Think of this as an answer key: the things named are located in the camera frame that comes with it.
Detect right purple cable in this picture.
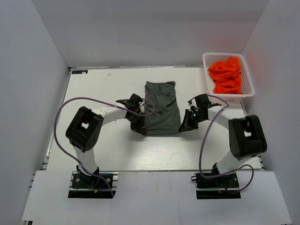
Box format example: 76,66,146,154
188,95,255,193

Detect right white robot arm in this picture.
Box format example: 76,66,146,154
179,94,267,179

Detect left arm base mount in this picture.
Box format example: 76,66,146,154
68,172,118,199

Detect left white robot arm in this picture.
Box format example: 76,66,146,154
66,94,146,178

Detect orange t shirt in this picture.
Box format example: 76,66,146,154
208,57,243,95

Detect white plastic basket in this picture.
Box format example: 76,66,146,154
202,52,255,101

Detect dark grey t shirt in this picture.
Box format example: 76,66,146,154
144,81,181,136

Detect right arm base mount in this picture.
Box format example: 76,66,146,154
191,173,241,200

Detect purple cable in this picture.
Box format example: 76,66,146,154
54,97,156,197
188,95,255,193

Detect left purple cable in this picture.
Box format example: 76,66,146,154
54,97,156,197

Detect blue label sticker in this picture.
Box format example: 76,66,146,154
71,70,88,75

